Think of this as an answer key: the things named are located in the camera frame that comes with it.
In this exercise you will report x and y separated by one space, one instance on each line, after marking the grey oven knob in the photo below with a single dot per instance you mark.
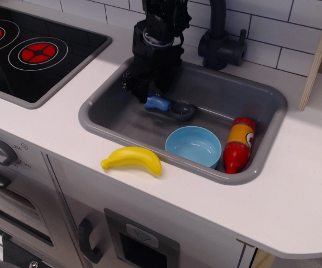
7 154

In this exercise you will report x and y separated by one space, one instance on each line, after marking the toy oven door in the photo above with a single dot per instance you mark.
18 207

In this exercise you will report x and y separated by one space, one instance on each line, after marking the grey plastic sink basin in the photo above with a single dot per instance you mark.
115 114

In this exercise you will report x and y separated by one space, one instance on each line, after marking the light blue bowl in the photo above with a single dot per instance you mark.
196 144

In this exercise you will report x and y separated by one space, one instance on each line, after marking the red toy ketchup bottle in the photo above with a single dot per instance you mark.
239 143

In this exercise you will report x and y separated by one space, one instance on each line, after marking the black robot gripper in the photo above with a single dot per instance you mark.
152 64

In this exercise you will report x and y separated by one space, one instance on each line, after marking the wooden side post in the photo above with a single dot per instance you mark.
311 76

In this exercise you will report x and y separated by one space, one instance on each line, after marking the yellow toy banana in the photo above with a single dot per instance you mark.
134 156

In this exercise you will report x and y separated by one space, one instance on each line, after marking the black cabinet door handle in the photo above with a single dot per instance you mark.
85 229

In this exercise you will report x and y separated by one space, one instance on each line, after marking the grey dishwasher panel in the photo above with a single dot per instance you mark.
140 246

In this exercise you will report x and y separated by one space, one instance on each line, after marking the blue handled metal spoon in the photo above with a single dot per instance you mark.
178 110

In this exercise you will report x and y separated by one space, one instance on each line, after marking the black toy stovetop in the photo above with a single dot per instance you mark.
39 56

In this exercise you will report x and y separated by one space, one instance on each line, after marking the dark grey toy faucet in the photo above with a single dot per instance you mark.
215 47

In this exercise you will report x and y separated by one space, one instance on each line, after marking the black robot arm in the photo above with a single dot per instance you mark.
166 21

